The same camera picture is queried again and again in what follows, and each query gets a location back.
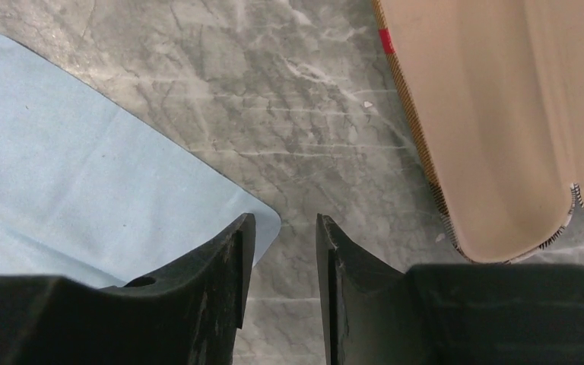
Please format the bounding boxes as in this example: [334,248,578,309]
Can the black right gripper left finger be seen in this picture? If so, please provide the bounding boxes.
[0,214,256,364]

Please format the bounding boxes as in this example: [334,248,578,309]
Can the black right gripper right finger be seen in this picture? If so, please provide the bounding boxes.
[316,214,584,364]

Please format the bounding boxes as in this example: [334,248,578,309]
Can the light blue cloth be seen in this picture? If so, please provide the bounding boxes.
[0,35,281,287]

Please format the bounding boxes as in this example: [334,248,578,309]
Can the plaid glasses case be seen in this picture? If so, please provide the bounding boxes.
[373,1,584,263]

